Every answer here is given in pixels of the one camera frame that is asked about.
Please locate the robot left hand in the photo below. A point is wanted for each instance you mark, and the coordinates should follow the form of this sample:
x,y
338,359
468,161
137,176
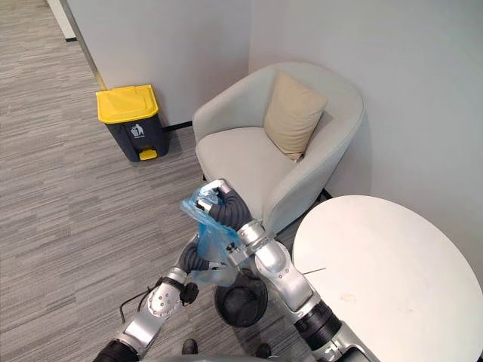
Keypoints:
x,y
192,260

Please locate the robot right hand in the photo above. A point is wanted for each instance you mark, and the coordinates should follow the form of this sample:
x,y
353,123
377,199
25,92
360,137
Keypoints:
x,y
226,213

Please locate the blue plastic rubbish bag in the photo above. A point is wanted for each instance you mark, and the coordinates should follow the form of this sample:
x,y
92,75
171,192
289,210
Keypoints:
x,y
211,241

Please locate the small black mesh bin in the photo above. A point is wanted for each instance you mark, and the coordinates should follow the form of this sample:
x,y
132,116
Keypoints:
x,y
241,303

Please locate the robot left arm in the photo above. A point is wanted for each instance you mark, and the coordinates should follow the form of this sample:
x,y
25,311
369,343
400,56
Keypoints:
x,y
151,313

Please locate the round white tea table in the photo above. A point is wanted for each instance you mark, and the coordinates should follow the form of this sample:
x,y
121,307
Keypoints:
x,y
388,279

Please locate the beige cushion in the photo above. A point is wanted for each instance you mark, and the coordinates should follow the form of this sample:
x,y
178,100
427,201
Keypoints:
x,y
294,115

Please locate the grey yellow-lidded pedal trash can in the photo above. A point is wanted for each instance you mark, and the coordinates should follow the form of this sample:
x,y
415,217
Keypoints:
x,y
132,120

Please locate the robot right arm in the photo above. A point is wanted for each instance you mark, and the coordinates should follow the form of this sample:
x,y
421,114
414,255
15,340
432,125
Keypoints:
x,y
287,279

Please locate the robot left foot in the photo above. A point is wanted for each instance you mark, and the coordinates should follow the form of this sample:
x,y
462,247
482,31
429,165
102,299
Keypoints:
x,y
189,346

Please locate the light grey armchair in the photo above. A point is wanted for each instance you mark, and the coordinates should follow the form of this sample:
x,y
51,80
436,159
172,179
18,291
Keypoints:
x,y
279,151

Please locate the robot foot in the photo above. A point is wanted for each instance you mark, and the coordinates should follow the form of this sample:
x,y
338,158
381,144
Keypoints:
x,y
263,350
189,346

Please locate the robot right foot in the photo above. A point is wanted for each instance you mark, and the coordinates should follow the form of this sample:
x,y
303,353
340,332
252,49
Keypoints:
x,y
263,350

